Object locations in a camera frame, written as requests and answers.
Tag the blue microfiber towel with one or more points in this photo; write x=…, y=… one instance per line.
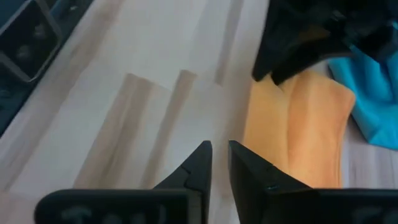
x=373, y=102

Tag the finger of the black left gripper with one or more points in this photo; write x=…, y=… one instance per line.
x=311, y=57
x=276, y=43

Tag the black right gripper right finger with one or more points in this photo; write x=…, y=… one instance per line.
x=280, y=202

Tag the orange microfiber towel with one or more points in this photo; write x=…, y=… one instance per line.
x=304, y=130

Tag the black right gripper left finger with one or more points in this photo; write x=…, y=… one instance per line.
x=124, y=207

